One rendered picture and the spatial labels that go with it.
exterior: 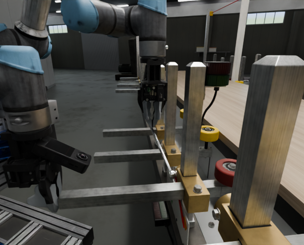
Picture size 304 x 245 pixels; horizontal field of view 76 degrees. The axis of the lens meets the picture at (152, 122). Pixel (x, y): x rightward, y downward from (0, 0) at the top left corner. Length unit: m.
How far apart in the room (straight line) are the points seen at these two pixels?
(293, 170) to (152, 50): 0.46
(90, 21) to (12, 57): 0.19
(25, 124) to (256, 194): 0.38
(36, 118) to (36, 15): 0.57
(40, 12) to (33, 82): 0.54
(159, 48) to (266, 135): 0.39
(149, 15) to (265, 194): 0.46
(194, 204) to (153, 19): 0.46
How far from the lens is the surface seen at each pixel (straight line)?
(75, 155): 0.45
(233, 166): 0.53
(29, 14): 0.93
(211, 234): 0.75
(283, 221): 0.60
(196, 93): 0.45
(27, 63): 0.41
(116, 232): 1.58
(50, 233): 1.40
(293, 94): 0.23
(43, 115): 0.43
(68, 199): 0.51
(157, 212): 0.67
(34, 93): 0.41
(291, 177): 0.57
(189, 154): 0.50
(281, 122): 0.23
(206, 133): 0.71
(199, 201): 0.49
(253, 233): 0.29
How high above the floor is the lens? 1.17
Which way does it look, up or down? 19 degrees down
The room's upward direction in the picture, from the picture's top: straight up
